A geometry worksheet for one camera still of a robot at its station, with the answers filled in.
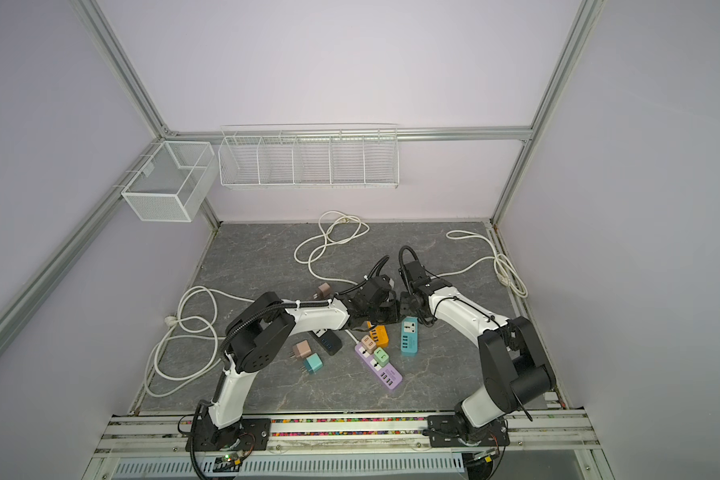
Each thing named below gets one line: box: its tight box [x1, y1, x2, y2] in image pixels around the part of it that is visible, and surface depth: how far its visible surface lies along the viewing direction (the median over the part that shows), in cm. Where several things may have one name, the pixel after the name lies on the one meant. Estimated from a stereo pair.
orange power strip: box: [369, 324, 389, 348], surface depth 89 cm
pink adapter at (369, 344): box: [361, 335, 377, 355], surface depth 84 cm
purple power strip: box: [354, 343, 403, 390], surface depth 83 cm
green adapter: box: [373, 347, 389, 367], surface depth 81 cm
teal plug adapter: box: [304, 352, 324, 373], surface depth 85 cm
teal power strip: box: [401, 316, 419, 354], surface depth 90 cm
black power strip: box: [321, 330, 342, 356], surface depth 89 cm
